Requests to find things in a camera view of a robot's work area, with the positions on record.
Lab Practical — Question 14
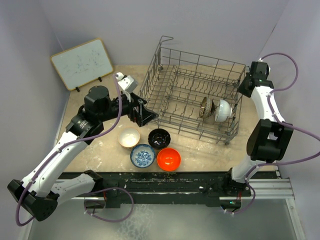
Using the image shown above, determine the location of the brown rimmed cream bowl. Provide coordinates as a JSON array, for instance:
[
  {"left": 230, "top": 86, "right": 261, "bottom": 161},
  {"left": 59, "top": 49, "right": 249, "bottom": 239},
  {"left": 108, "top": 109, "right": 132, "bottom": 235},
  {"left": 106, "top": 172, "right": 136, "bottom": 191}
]
[{"left": 199, "top": 97, "right": 216, "bottom": 119}]

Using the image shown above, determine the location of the white ceramic bowl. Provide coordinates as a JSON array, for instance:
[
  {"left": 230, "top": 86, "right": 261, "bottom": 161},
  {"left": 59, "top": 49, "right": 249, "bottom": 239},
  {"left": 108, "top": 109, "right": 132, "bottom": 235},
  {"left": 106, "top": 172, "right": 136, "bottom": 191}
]
[{"left": 214, "top": 99, "right": 233, "bottom": 123}]

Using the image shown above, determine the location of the black glossy bowl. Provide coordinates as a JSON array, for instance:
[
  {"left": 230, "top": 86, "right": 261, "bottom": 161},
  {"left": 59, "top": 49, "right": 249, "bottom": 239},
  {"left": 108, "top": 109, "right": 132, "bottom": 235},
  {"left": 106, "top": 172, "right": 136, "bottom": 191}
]
[{"left": 148, "top": 128, "right": 171, "bottom": 150}]

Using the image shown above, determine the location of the small whiteboard with wood frame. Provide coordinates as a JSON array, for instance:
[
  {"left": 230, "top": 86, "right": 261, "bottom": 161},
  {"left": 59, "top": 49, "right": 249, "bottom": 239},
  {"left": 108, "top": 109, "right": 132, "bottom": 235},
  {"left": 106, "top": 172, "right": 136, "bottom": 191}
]
[{"left": 50, "top": 38, "right": 114, "bottom": 91}]

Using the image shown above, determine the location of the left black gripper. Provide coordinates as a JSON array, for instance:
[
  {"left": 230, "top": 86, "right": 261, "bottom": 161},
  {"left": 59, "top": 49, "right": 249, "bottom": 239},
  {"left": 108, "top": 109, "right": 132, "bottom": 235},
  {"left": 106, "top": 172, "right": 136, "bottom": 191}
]
[{"left": 98, "top": 89, "right": 158, "bottom": 126}]

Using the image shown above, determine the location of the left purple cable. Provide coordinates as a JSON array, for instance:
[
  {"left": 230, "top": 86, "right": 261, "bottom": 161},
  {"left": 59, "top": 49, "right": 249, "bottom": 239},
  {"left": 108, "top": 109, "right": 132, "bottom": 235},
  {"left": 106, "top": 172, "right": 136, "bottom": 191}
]
[{"left": 15, "top": 73, "right": 135, "bottom": 227}]

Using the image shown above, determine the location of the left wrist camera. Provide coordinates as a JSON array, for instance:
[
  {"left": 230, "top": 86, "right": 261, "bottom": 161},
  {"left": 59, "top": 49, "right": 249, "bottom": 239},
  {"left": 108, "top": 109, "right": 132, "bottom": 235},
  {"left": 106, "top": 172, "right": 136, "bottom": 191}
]
[{"left": 115, "top": 72, "right": 138, "bottom": 102}]

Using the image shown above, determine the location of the grey wire dish rack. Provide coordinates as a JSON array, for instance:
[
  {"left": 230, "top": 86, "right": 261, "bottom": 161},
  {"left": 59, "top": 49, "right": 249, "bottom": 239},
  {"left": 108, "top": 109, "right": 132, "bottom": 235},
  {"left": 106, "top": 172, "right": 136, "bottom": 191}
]
[{"left": 139, "top": 35, "right": 247, "bottom": 145}]

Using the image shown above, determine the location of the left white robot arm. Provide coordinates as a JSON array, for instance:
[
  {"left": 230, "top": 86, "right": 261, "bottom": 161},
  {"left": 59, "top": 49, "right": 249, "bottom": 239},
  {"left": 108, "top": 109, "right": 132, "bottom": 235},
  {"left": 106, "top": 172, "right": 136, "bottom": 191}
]
[{"left": 7, "top": 85, "right": 159, "bottom": 227}]

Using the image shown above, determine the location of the purple cable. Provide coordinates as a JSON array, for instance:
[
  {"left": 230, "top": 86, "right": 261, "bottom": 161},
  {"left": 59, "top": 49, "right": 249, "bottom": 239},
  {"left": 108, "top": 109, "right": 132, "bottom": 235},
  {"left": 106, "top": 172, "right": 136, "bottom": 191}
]
[
  {"left": 15, "top": 73, "right": 135, "bottom": 227},
  {"left": 223, "top": 52, "right": 320, "bottom": 216}
]

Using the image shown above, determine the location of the blue white patterned bowl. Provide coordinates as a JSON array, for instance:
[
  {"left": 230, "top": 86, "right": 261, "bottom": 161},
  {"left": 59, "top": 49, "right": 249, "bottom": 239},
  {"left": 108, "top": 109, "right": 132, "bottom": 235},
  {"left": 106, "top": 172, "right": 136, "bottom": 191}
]
[{"left": 130, "top": 144, "right": 156, "bottom": 169}]

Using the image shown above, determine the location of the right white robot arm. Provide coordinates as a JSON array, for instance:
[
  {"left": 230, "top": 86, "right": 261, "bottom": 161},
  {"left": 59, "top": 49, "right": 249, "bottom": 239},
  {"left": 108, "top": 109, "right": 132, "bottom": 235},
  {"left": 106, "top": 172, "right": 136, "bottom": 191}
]
[{"left": 222, "top": 61, "right": 293, "bottom": 196}]

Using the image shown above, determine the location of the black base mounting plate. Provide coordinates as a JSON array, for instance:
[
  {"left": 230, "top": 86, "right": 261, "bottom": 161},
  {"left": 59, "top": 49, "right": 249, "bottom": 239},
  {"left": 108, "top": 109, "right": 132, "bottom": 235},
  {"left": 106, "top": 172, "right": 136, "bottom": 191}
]
[{"left": 75, "top": 171, "right": 251, "bottom": 208}]

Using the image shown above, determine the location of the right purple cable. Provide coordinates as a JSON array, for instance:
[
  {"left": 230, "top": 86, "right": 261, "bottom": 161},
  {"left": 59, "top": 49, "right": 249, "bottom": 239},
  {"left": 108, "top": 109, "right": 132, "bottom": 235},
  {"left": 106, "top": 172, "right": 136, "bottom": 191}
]
[{"left": 223, "top": 52, "right": 320, "bottom": 216}]

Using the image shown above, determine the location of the beige white bowl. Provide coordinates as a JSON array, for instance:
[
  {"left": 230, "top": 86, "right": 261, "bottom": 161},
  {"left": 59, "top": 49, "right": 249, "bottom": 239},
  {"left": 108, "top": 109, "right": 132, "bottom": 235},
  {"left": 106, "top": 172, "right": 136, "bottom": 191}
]
[{"left": 118, "top": 127, "right": 141, "bottom": 148}]

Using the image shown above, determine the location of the orange bowl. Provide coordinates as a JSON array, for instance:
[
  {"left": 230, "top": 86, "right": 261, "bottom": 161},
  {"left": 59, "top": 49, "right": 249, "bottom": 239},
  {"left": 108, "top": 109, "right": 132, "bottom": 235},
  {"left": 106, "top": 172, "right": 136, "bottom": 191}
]
[{"left": 156, "top": 147, "right": 182, "bottom": 172}]

